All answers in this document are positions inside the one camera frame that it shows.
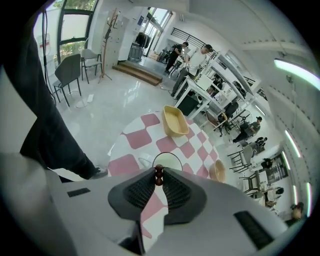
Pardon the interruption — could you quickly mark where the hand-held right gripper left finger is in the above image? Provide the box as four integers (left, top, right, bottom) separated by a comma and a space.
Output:
107, 167, 157, 255

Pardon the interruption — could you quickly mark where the wooden chair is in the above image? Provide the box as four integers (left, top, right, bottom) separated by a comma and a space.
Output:
204, 110, 227, 131

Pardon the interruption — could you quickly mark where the yellow round bowl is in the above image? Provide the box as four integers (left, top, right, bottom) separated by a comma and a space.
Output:
208, 159, 227, 184

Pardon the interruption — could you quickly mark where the black box under table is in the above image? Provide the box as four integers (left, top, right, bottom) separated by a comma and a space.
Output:
177, 95, 200, 117

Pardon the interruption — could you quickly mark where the black hanging cable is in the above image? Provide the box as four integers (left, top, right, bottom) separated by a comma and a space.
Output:
40, 6, 57, 104

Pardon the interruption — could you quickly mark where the yellow rectangular basket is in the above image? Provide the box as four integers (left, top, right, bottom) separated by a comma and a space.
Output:
161, 104, 190, 139

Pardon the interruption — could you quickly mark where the wooden coat rack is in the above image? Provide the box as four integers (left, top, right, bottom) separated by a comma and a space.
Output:
97, 7, 119, 85

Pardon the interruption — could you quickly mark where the black office chair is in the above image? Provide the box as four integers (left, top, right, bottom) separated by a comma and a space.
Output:
217, 101, 239, 138

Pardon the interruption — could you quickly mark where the wooden step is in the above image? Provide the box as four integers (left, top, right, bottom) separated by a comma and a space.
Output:
111, 60, 164, 87

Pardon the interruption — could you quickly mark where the dark grey chair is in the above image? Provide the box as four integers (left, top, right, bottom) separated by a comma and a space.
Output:
52, 53, 83, 108

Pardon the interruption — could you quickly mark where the person's leg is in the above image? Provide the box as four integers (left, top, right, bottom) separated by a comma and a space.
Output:
19, 23, 101, 181

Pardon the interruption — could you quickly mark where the black framed window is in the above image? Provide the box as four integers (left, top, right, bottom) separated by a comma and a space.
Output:
56, 0, 99, 64

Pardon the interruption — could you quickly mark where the long ceiling light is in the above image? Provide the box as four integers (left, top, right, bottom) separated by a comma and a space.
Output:
305, 182, 314, 218
284, 129, 301, 159
273, 58, 320, 84

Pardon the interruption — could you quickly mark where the grey cart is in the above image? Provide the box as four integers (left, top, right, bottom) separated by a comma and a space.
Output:
128, 42, 146, 61

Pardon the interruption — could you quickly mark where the black railing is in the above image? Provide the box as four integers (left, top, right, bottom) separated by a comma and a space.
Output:
170, 27, 209, 49

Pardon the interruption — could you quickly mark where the light grey chair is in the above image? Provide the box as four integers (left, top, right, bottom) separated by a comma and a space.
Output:
80, 48, 103, 85

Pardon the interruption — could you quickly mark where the white table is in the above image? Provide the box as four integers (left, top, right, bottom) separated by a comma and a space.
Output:
174, 75, 214, 119

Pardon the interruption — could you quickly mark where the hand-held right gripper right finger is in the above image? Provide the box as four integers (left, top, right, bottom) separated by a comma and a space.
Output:
162, 167, 208, 225

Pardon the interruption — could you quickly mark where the round white floor plate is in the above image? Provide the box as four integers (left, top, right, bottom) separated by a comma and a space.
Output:
74, 94, 95, 109

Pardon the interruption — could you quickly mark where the person's grey shoe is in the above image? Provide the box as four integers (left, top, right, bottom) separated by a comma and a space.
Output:
94, 165, 109, 179

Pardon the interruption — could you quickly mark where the pink white checkered tablecloth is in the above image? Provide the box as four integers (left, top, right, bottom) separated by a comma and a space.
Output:
107, 112, 221, 241

